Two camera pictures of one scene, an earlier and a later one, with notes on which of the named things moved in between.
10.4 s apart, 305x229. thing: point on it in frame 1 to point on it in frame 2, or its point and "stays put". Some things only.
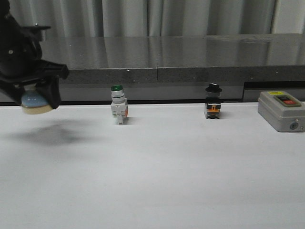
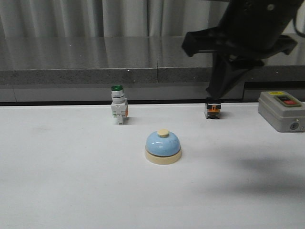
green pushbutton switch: [119, 106] stays put
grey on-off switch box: [281, 111] stays put
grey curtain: [97, 18] stays put
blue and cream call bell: [35, 102] to [162, 147]
